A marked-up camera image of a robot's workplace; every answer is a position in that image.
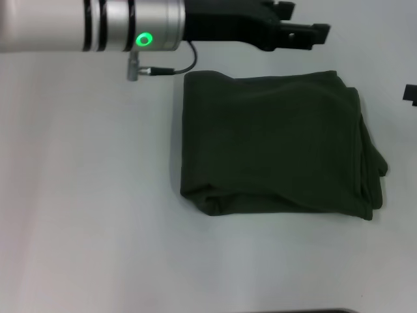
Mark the silver cable connector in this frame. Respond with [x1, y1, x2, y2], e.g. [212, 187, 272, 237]
[126, 52, 152, 81]

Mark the thin dark wrist cable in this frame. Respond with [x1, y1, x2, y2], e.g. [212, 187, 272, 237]
[148, 40, 198, 76]

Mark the dark green FREE T-shirt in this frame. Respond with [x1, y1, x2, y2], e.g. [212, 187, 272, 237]
[179, 70, 389, 222]

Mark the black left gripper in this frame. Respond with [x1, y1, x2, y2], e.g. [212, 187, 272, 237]
[184, 0, 331, 53]

